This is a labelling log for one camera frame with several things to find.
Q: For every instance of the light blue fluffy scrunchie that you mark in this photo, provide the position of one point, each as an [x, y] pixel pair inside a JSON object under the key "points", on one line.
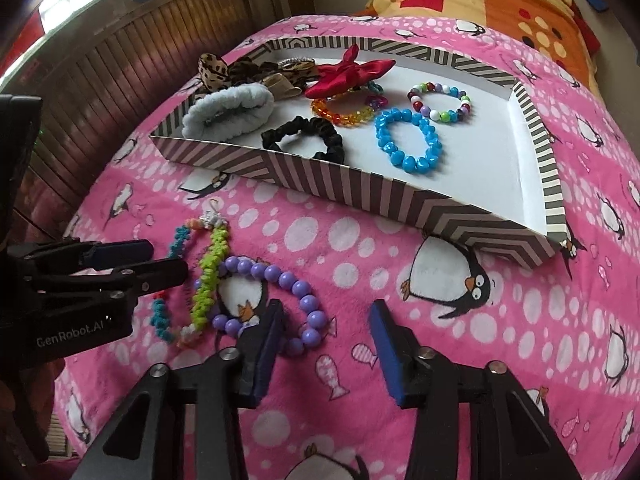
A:
{"points": [[240, 100]]}

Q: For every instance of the striped cardboard box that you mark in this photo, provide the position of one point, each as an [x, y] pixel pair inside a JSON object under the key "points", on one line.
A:
{"points": [[480, 160]]}

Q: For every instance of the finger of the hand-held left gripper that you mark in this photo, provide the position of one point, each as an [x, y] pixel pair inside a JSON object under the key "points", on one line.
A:
{"points": [[125, 252], [165, 274]]}

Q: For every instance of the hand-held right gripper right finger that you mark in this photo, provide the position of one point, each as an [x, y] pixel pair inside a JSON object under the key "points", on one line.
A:
{"points": [[387, 355]]}

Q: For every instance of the pink penguin blanket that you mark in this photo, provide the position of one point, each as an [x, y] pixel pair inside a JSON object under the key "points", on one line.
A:
{"points": [[525, 340]]}

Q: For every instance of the red satin bow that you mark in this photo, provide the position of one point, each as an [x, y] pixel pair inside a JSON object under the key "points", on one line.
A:
{"points": [[345, 77]]}

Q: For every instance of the black scrunchie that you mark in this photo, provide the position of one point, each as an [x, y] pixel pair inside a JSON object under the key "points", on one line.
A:
{"points": [[325, 132]]}

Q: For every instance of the orange yellow patterned quilt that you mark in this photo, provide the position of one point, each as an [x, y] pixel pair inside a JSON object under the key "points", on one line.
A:
{"points": [[500, 10]]}

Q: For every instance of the leopard print bow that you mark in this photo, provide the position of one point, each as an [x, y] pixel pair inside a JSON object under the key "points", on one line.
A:
{"points": [[212, 72]]}

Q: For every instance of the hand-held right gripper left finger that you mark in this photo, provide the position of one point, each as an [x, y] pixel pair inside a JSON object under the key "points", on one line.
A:
{"points": [[267, 350]]}

